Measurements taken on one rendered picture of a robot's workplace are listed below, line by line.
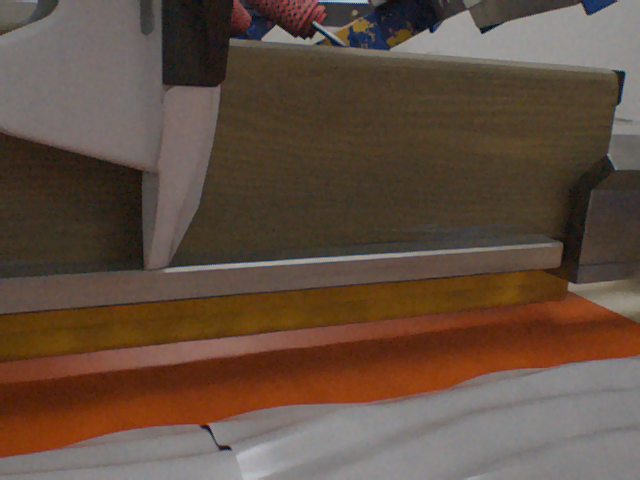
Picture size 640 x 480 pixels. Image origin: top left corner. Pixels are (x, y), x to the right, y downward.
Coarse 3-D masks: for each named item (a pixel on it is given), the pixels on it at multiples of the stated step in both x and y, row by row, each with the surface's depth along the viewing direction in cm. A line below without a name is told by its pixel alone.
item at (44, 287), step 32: (192, 256) 22; (224, 256) 23; (256, 256) 23; (288, 256) 23; (320, 256) 23; (352, 256) 24; (384, 256) 24; (416, 256) 25; (448, 256) 25; (480, 256) 26; (512, 256) 27; (544, 256) 27; (0, 288) 19; (32, 288) 19; (64, 288) 20; (96, 288) 20; (128, 288) 21; (160, 288) 21; (192, 288) 21; (224, 288) 22; (256, 288) 22; (288, 288) 23; (320, 288) 23
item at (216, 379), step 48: (240, 336) 27; (288, 336) 27; (336, 336) 28; (384, 336) 28; (432, 336) 28; (480, 336) 29; (528, 336) 29; (576, 336) 29; (624, 336) 30; (192, 384) 23; (240, 384) 23; (288, 384) 23; (336, 384) 24; (384, 384) 24; (432, 384) 24
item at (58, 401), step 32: (96, 352) 25; (128, 352) 25; (0, 384) 22; (32, 384) 22; (64, 384) 22; (96, 384) 22; (128, 384) 23; (160, 384) 23; (0, 416) 20; (32, 416) 20; (64, 416) 20; (96, 416) 20; (128, 416) 21; (160, 416) 21; (0, 448) 19; (32, 448) 19
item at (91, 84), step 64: (64, 0) 18; (128, 0) 18; (0, 64) 17; (64, 64) 18; (128, 64) 18; (0, 128) 17; (64, 128) 18; (128, 128) 19; (192, 128) 19; (192, 192) 20
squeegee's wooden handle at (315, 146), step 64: (256, 64) 22; (320, 64) 23; (384, 64) 24; (448, 64) 25; (512, 64) 26; (256, 128) 22; (320, 128) 23; (384, 128) 24; (448, 128) 25; (512, 128) 27; (576, 128) 28; (0, 192) 20; (64, 192) 20; (128, 192) 21; (256, 192) 23; (320, 192) 24; (384, 192) 25; (448, 192) 26; (512, 192) 27; (0, 256) 20; (64, 256) 21; (128, 256) 22
